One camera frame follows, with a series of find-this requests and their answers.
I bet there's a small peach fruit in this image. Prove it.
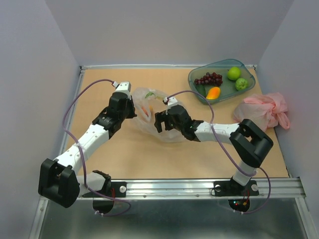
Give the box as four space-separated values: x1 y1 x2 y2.
142 106 153 117

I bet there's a clear plastic bag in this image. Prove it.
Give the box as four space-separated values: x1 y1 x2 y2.
131 87 185 143

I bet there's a dark green fruit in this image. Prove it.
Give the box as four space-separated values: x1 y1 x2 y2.
195 85 206 97

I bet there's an orange fruit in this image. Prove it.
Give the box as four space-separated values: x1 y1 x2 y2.
206 87 221 100

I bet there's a red grape bunch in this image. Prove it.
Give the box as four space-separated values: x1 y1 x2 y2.
194 72 223 87

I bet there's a green apple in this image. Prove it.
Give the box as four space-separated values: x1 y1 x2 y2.
227 67 241 81

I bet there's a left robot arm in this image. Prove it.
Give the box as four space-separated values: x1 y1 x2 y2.
38 90 136 208

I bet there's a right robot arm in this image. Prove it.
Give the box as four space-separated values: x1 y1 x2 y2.
155 105 274 197

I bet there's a pink plastic bag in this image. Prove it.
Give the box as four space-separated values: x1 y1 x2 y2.
233 93 290 131

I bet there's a teal plastic container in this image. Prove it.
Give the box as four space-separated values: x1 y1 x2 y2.
188 59 256 105

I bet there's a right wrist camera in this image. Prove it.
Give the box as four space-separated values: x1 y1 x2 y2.
163 97 178 109

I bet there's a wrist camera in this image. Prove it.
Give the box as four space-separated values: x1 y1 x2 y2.
112 81 131 95
163 97 178 109

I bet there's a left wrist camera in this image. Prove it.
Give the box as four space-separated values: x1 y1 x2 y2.
112 81 131 95

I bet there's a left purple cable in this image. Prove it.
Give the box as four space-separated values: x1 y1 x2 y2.
62 79 132 217

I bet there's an aluminium front rail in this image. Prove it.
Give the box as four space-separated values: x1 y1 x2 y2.
41 177 308 200

